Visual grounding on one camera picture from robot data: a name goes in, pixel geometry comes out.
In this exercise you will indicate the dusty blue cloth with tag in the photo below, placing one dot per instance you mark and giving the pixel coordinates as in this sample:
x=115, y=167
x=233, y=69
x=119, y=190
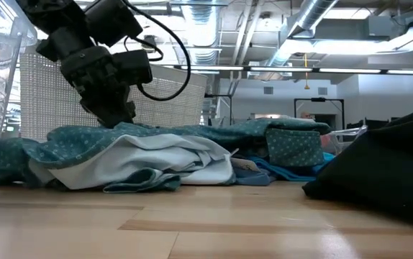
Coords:
x=249, y=177

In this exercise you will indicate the black metal rig frame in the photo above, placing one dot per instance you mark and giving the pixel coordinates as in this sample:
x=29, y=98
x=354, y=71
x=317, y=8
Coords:
x=318, y=99
x=221, y=95

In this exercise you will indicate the person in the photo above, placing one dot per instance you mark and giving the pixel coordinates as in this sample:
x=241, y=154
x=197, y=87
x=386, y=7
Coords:
x=305, y=116

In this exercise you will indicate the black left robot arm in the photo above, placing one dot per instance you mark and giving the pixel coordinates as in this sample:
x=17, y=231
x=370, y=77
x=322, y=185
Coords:
x=48, y=14

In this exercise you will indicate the black cloth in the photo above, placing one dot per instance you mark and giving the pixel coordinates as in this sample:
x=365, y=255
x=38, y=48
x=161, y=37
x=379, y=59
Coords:
x=390, y=162

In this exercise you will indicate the white perforated laundry basket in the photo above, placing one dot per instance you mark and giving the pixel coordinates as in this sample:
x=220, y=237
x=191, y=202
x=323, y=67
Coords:
x=177, y=100

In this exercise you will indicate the bright blue cloth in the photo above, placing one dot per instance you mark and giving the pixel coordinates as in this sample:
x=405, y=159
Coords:
x=293, y=174

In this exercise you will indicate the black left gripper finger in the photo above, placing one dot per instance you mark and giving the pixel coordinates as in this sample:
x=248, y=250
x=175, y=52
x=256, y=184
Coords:
x=105, y=115
x=128, y=111

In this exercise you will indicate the dark green patterned cloth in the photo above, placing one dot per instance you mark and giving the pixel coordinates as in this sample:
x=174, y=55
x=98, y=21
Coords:
x=84, y=144

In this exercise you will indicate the white cloth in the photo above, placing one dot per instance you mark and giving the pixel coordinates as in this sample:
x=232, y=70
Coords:
x=120, y=158

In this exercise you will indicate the small clear plastic container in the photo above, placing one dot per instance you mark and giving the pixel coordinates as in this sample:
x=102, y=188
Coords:
x=350, y=138

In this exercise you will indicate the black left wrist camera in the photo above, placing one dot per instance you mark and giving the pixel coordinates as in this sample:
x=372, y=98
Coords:
x=132, y=66

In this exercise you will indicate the ceiling light bar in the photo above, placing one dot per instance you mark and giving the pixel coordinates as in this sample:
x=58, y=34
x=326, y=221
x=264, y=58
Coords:
x=350, y=70

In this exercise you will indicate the silver spiral ventilation duct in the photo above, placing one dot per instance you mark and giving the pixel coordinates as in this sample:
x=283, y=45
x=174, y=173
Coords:
x=203, y=28
x=314, y=11

